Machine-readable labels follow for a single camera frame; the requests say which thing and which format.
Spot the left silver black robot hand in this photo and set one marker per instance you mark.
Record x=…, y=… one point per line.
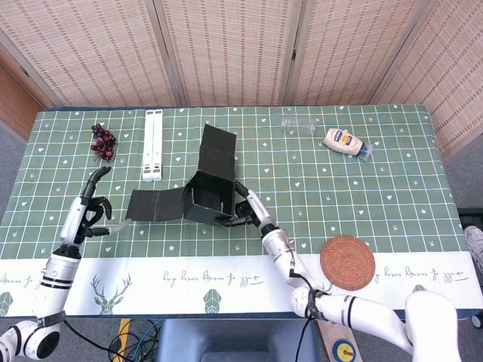
x=73, y=222

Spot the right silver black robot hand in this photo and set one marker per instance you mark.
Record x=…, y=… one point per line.
x=258, y=209

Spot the black cardboard box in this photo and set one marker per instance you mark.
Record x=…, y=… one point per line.
x=211, y=158

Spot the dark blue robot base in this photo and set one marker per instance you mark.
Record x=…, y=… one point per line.
x=234, y=343

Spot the green white checked tablecloth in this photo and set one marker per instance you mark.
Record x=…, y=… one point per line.
x=302, y=181

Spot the dark red grape bunch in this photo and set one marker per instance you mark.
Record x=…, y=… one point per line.
x=102, y=143

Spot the clear plastic container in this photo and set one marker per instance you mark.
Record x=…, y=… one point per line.
x=298, y=126

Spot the round woven rattan coaster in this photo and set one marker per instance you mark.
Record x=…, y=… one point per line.
x=347, y=262

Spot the mayonnaise squeeze bottle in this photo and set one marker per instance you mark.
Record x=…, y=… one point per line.
x=341, y=141

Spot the white folding stand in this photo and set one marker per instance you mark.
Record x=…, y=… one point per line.
x=152, y=143

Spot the brown wooden door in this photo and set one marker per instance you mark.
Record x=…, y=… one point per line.
x=15, y=102

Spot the wooden board with yellow disc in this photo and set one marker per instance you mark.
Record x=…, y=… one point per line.
x=341, y=347

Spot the bamboo folding screen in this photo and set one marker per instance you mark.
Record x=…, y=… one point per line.
x=234, y=49

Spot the black floor object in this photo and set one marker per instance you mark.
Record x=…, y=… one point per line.
x=471, y=216

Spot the grey shoe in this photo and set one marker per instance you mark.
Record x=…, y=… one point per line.
x=474, y=245

